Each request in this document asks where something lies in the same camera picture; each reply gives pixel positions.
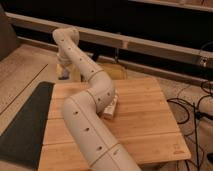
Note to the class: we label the white sponge block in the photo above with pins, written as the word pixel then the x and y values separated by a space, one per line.
pixel 109 111

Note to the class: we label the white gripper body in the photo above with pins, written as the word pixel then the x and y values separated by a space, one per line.
pixel 64 70

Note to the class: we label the dark floor mat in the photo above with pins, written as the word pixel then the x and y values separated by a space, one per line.
pixel 21 142

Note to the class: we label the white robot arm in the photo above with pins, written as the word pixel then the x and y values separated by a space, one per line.
pixel 100 148

